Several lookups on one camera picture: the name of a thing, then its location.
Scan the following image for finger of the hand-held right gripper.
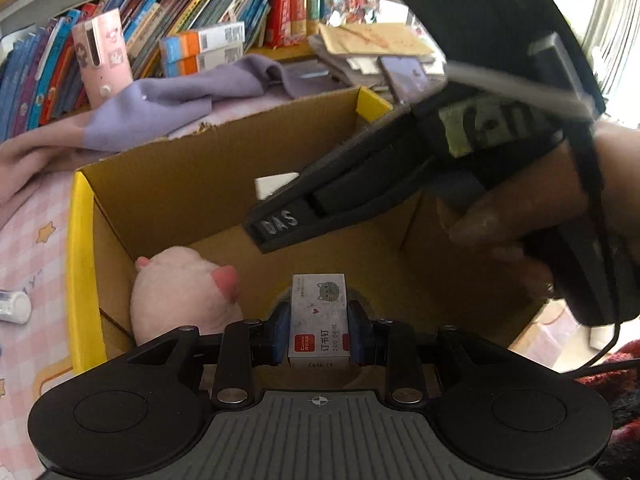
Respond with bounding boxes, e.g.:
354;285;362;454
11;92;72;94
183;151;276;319
252;104;433;211

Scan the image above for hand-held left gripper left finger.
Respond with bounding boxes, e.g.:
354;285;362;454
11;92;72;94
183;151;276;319
125;302;292;408

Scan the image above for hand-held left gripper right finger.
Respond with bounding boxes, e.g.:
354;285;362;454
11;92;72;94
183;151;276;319
347;300;521;406

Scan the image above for white staples box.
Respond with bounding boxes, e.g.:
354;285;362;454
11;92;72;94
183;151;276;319
287;273;351;371

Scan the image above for pink pig plush toy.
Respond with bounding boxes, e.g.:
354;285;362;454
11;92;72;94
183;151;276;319
130;246;244;346

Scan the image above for yellow cardboard box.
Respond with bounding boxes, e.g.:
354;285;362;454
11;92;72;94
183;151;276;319
66;86;576;376

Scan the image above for white spray bottle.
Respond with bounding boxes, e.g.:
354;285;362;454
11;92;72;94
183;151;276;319
0;289;32;324

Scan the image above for person's right hand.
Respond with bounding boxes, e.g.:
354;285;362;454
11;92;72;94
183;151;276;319
447;122;640;297

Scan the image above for pile of papers and booklets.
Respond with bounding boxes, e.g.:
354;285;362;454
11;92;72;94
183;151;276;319
307;22;451;106

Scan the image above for smartphone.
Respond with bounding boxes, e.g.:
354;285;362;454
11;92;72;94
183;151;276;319
379;55;431;103

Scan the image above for brown paper envelope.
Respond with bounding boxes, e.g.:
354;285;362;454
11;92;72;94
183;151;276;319
317;22;436;58

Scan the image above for red standing books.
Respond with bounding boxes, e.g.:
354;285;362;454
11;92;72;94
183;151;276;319
265;0;321;48

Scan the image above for colourful cartoon print card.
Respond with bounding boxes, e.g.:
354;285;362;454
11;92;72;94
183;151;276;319
320;0;381;26

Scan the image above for orange and white carton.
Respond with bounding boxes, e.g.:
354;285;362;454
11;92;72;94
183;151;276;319
162;45;244;78
159;22;246;63

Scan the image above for purple and pink cloth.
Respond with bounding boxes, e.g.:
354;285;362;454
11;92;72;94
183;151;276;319
0;54;361;223

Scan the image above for white curtain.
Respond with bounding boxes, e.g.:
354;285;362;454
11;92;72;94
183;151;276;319
590;0;640;126

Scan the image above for pink cylindrical appliance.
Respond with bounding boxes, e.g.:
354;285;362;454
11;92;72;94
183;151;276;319
71;8;134;109

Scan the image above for row of children's books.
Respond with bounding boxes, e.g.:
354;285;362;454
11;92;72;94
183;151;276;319
0;0;286;143

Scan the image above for black cable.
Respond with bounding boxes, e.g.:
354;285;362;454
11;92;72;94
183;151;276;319
565;105;631;376

